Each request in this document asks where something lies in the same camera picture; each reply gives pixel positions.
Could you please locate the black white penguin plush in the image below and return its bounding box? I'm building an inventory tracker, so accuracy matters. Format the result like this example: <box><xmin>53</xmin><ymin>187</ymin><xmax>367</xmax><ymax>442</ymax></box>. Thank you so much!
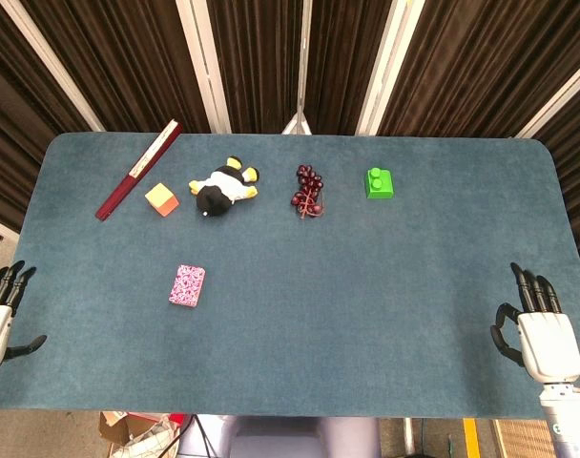
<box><xmin>188</xmin><ymin>156</ymin><xmax>261</xmax><ymax>219</ymax></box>

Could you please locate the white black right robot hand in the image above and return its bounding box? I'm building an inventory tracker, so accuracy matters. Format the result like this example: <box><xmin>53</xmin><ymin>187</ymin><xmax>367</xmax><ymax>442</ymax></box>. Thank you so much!
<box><xmin>490</xmin><ymin>261</ymin><xmax>580</xmax><ymax>384</ymax></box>

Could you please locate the thin white stand pole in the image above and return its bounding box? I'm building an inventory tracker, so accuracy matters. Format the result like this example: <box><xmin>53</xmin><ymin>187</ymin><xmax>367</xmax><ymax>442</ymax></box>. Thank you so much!
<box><xmin>280</xmin><ymin>0</ymin><xmax>314</xmax><ymax>135</ymax></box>

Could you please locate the dark red folded fan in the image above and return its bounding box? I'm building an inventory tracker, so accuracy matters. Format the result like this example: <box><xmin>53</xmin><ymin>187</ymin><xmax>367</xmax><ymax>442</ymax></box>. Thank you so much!
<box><xmin>94</xmin><ymin>118</ymin><xmax>184</xmax><ymax>222</ymax></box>

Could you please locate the blue felt table cover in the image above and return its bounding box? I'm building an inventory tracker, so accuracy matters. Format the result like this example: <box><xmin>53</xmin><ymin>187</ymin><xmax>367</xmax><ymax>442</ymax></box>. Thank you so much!
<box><xmin>0</xmin><ymin>132</ymin><xmax>580</xmax><ymax>421</ymax></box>

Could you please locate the purple robot torso base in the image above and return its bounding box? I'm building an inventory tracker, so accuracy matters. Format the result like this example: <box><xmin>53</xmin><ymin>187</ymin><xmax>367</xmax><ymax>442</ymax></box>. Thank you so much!
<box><xmin>182</xmin><ymin>414</ymin><xmax>383</xmax><ymax>458</ymax></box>

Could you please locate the pink patterned card pack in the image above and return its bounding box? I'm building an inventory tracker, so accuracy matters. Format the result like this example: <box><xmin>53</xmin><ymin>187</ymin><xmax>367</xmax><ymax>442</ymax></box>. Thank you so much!
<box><xmin>168</xmin><ymin>264</ymin><xmax>207</xmax><ymax>308</ymax></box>

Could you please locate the yellow orange cube block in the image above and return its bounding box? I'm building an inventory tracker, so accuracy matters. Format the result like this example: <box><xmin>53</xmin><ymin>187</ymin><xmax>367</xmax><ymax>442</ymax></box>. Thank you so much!
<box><xmin>144</xmin><ymin>182</ymin><xmax>180</xmax><ymax>219</ymax></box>

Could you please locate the dark brown curtain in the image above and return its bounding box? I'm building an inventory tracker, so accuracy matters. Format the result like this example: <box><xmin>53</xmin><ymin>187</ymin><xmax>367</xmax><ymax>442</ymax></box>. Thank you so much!
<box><xmin>0</xmin><ymin>0</ymin><xmax>580</xmax><ymax>268</ymax></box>

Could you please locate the dark red grape bunch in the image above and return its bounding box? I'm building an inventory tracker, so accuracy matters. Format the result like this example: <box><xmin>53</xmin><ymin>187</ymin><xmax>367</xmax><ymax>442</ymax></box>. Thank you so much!
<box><xmin>289</xmin><ymin>164</ymin><xmax>327</xmax><ymax>221</ymax></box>

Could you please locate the cardboard box with paper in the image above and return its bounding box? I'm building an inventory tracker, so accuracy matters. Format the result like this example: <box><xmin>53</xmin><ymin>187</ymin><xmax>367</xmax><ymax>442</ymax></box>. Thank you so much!
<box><xmin>98</xmin><ymin>410</ymin><xmax>185</xmax><ymax>458</ymax></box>

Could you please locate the black cable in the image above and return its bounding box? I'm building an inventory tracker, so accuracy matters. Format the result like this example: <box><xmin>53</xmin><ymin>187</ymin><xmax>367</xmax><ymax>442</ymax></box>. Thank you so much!
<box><xmin>192</xmin><ymin>414</ymin><xmax>214</xmax><ymax>458</ymax></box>

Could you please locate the green toy building block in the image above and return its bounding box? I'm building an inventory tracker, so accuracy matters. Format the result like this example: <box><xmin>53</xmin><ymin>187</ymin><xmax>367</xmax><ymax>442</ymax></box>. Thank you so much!
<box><xmin>363</xmin><ymin>166</ymin><xmax>397</xmax><ymax>200</ymax></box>

